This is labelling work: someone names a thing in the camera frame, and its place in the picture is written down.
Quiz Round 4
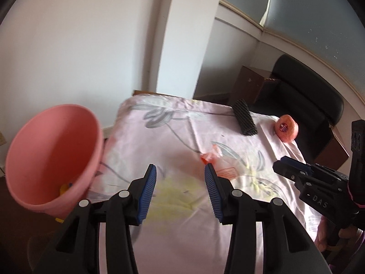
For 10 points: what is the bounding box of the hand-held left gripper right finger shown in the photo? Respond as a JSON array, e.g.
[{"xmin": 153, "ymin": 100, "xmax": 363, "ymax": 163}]
[{"xmin": 205, "ymin": 163, "xmax": 333, "ymax": 274}]

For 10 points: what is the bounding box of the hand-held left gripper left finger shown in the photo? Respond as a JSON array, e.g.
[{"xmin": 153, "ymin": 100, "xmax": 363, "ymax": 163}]
[{"xmin": 34, "ymin": 164, "xmax": 157, "ymax": 274}]

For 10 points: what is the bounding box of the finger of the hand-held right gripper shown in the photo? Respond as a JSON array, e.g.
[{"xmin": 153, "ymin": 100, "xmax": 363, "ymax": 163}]
[
  {"xmin": 273, "ymin": 161, "xmax": 307, "ymax": 186},
  {"xmin": 280, "ymin": 156, "xmax": 314, "ymax": 173}
]

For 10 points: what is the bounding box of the orange plastic wrapper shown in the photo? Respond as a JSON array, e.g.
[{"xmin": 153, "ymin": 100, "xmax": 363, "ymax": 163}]
[{"xmin": 200, "ymin": 145, "xmax": 239, "ymax": 181}]

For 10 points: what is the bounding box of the pink plastic bucket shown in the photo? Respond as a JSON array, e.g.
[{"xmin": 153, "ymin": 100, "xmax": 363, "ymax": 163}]
[{"xmin": 5, "ymin": 105, "xmax": 104, "ymax": 219}]

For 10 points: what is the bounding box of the person's right hand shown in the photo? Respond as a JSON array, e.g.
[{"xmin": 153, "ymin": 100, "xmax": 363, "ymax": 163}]
[{"xmin": 314, "ymin": 216, "xmax": 365, "ymax": 253}]

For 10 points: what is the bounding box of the orange fruit with sticker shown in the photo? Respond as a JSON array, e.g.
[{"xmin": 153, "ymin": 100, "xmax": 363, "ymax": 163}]
[{"xmin": 274, "ymin": 115, "xmax": 299, "ymax": 143}]

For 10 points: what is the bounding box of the brown cardboard box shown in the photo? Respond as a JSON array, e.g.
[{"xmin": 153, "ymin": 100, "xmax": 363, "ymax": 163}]
[{"xmin": 314, "ymin": 123, "xmax": 350, "ymax": 169}]

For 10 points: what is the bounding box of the black foam net sleeve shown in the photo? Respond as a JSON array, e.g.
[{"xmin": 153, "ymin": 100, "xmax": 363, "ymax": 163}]
[{"xmin": 232, "ymin": 99, "xmax": 258, "ymax": 136}]

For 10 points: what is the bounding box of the pink floral cloth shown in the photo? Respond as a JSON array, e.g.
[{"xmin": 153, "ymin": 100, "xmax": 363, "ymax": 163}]
[{"xmin": 87, "ymin": 95, "xmax": 326, "ymax": 274}]

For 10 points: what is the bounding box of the black leather chair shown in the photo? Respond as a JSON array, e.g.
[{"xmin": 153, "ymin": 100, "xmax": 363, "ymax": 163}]
[{"xmin": 251, "ymin": 54, "xmax": 344, "ymax": 163}]

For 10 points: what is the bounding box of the brown wooden cabinet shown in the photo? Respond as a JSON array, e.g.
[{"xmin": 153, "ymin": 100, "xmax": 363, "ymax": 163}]
[{"xmin": 228, "ymin": 66, "xmax": 283, "ymax": 112}]

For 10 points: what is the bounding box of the wooden table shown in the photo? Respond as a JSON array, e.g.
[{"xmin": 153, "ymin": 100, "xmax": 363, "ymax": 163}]
[{"xmin": 133, "ymin": 90, "xmax": 173, "ymax": 97}]

